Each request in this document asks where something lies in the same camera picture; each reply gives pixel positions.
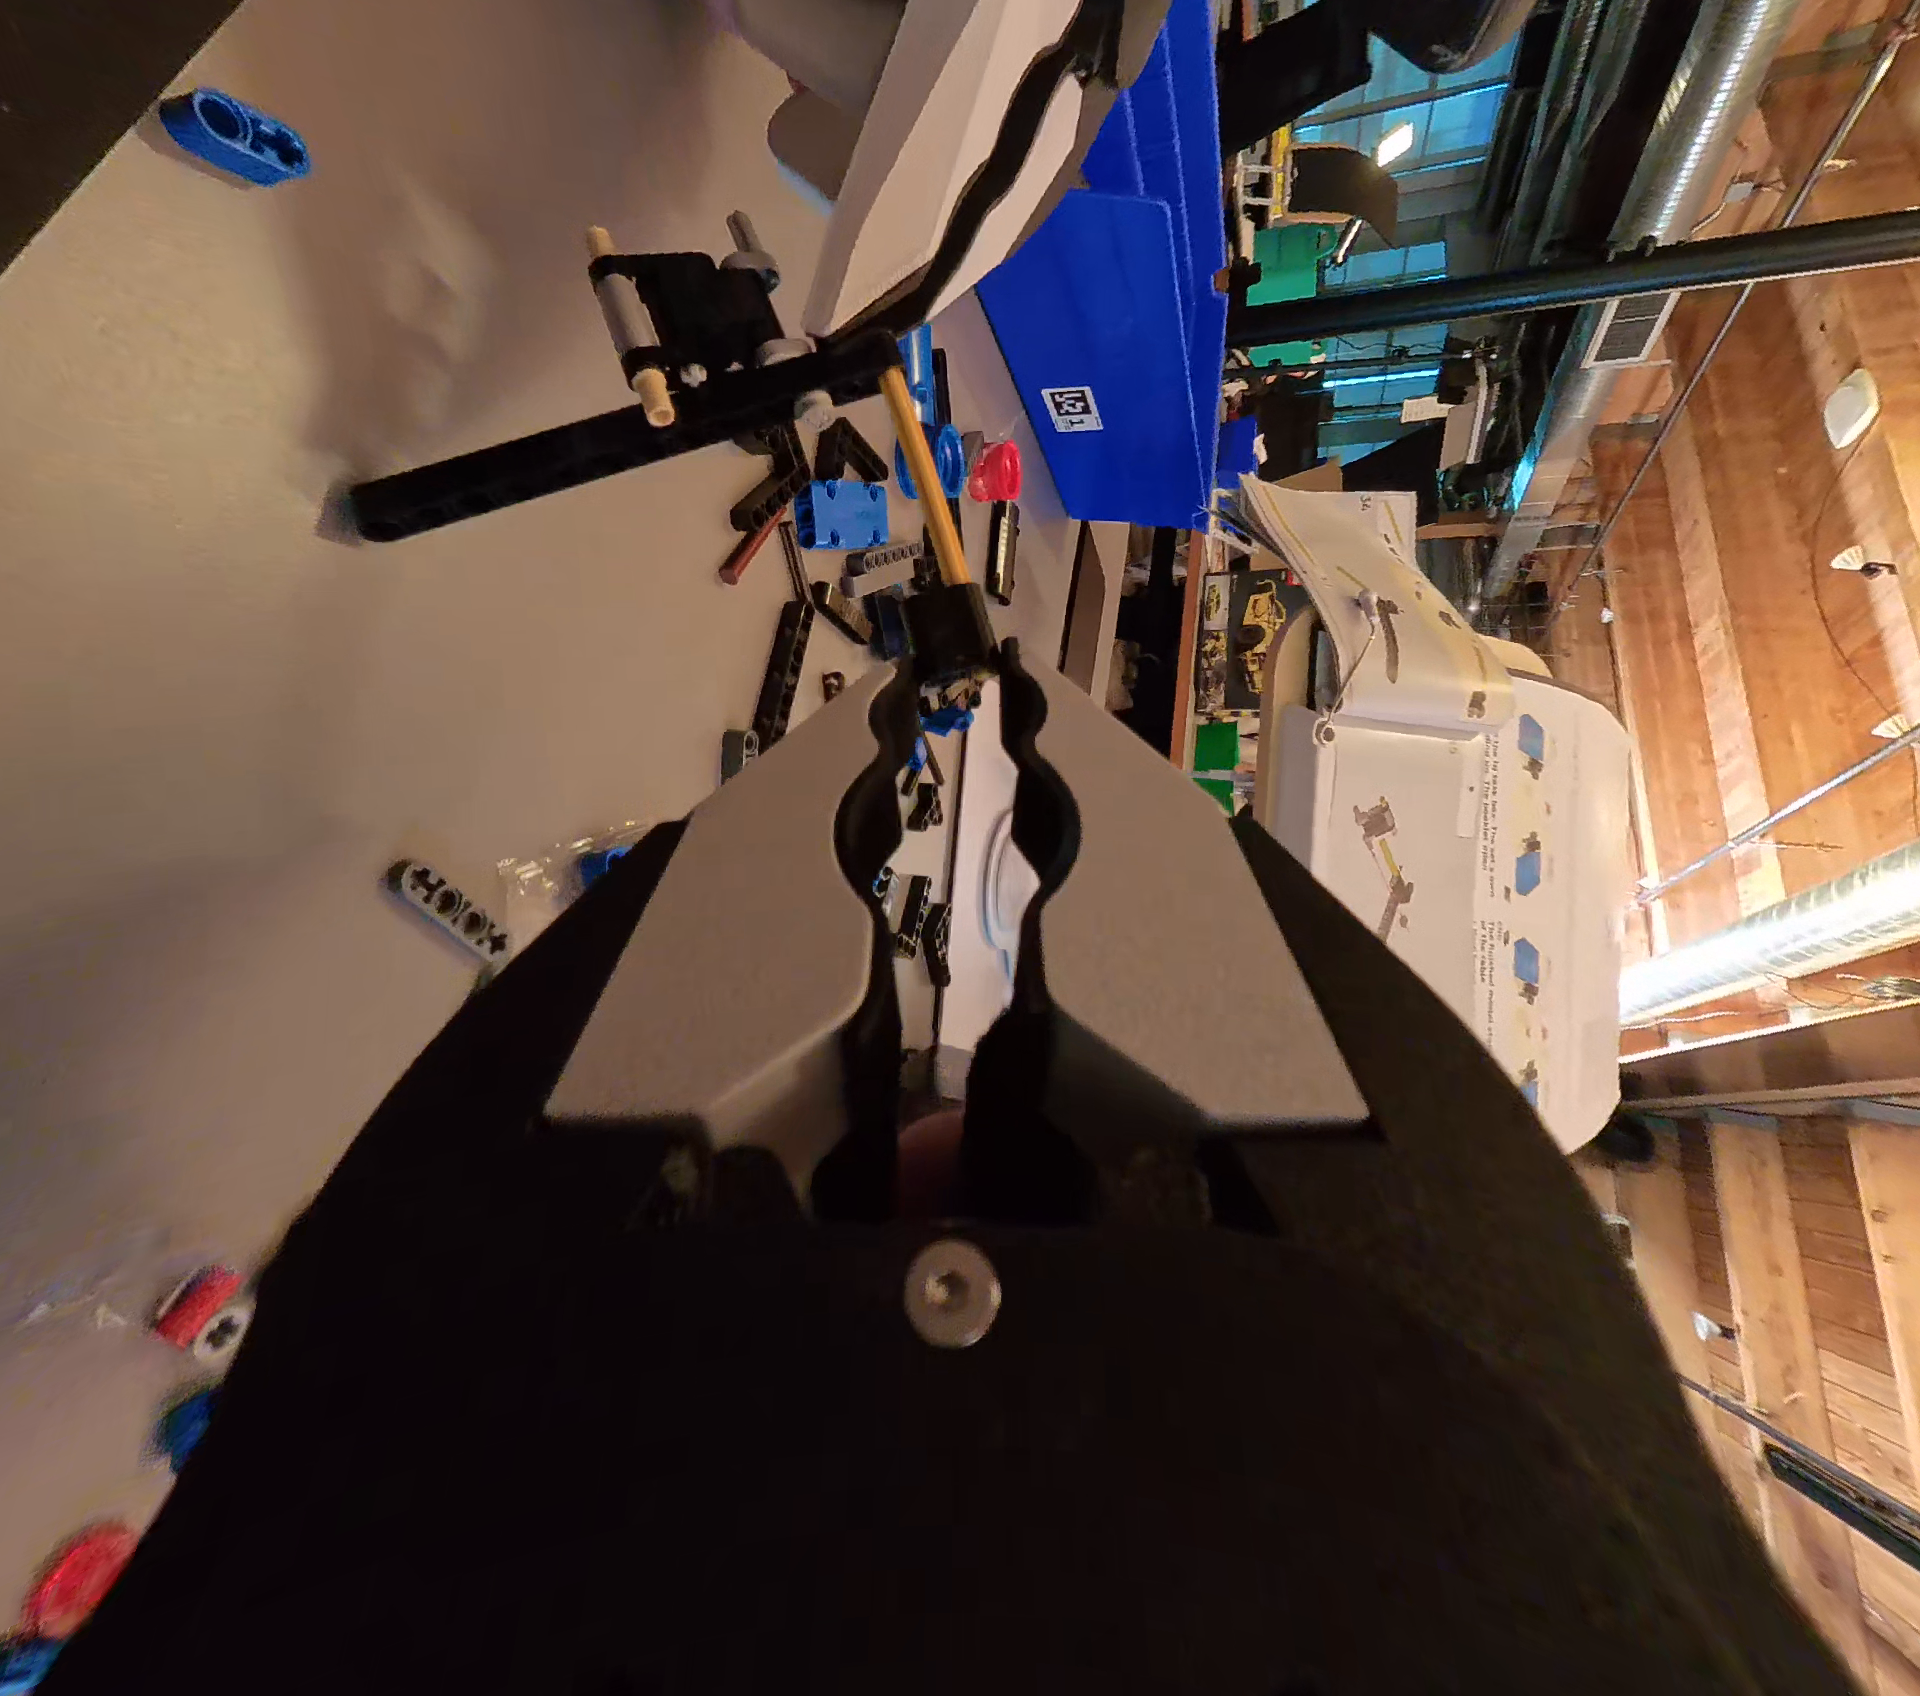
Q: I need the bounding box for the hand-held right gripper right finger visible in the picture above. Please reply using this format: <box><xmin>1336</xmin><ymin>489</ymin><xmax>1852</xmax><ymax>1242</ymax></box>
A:
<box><xmin>960</xmin><ymin>638</ymin><xmax>1375</xmax><ymax>1225</ymax></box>

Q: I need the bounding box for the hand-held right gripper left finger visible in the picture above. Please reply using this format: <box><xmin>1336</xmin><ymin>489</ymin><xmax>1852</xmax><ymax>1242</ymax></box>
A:
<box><xmin>539</xmin><ymin>659</ymin><xmax>921</xmax><ymax>1225</ymax></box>

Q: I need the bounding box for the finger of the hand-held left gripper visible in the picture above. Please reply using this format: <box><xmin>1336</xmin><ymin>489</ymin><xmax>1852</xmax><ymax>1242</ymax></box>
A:
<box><xmin>914</xmin><ymin>70</ymin><xmax>1108</xmax><ymax>315</ymax></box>
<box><xmin>801</xmin><ymin>0</ymin><xmax>1116</xmax><ymax>334</ymax></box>

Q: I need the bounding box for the yellow axle with black connector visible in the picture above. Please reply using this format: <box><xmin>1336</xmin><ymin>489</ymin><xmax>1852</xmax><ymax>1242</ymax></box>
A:
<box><xmin>877</xmin><ymin>364</ymin><xmax>1000</xmax><ymax>699</ymax></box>

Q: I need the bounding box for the black beam frame assembly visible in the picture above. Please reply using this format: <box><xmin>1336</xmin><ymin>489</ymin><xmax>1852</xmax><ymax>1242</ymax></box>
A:
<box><xmin>350</xmin><ymin>210</ymin><xmax>911</xmax><ymax>544</ymax></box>

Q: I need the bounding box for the grey desk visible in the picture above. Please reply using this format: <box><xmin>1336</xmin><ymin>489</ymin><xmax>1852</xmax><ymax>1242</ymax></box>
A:
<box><xmin>0</xmin><ymin>0</ymin><xmax>1118</xmax><ymax>1550</ymax></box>

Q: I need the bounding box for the person's right hand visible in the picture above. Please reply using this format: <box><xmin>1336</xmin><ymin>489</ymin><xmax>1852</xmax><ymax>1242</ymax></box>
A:
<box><xmin>896</xmin><ymin>1106</ymin><xmax>971</xmax><ymax>1225</ymax></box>

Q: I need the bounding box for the blue storage bin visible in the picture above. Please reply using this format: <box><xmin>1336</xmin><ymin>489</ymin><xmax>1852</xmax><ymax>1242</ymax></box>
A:
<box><xmin>971</xmin><ymin>0</ymin><xmax>1239</xmax><ymax>530</ymax></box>

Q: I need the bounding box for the clear bag of parts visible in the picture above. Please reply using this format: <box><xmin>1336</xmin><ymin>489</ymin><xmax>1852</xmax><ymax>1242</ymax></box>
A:
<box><xmin>495</xmin><ymin>828</ymin><xmax>662</xmax><ymax>918</ymax></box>

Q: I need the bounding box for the green panel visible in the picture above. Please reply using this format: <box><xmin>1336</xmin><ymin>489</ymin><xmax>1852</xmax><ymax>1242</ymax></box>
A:
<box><xmin>1231</xmin><ymin>226</ymin><xmax>1336</xmax><ymax>306</ymax></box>

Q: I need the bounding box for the short grey beam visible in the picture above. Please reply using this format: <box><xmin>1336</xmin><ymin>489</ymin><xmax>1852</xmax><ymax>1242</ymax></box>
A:
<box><xmin>384</xmin><ymin>858</ymin><xmax>514</xmax><ymax>957</ymax></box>

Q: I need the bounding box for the pile of black and blue bricks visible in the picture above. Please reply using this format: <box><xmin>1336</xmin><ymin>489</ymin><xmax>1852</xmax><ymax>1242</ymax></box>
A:
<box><xmin>721</xmin><ymin>323</ymin><xmax>1037</xmax><ymax>993</ymax></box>

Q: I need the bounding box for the instruction booklet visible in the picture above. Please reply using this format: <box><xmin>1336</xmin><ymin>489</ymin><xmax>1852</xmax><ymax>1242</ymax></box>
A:
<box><xmin>1231</xmin><ymin>470</ymin><xmax>1631</xmax><ymax>1120</ymax></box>

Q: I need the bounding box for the black pole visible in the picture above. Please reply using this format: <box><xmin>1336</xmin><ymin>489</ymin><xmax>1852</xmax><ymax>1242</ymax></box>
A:
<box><xmin>1224</xmin><ymin>218</ymin><xmax>1920</xmax><ymax>351</ymax></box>

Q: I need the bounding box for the blue rectangular panel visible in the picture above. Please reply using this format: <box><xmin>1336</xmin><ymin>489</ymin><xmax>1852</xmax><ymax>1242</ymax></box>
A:
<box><xmin>792</xmin><ymin>475</ymin><xmax>892</xmax><ymax>554</ymax></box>

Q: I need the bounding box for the pile of red and blue connectors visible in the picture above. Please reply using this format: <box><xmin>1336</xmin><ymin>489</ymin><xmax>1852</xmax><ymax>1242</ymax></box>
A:
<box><xmin>0</xmin><ymin>1253</ymin><xmax>259</xmax><ymax>1696</ymax></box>

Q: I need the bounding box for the small blue two-hole beam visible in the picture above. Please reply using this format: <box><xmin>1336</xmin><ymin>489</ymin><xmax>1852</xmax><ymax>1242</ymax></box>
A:
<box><xmin>158</xmin><ymin>85</ymin><xmax>312</xmax><ymax>189</ymax></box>

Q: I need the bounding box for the silver air duct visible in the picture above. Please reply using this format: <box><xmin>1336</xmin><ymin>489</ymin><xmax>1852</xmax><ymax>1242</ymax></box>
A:
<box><xmin>1606</xmin><ymin>0</ymin><xmax>1906</xmax><ymax>248</ymax></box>
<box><xmin>1616</xmin><ymin>833</ymin><xmax>1920</xmax><ymax>1035</ymax></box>

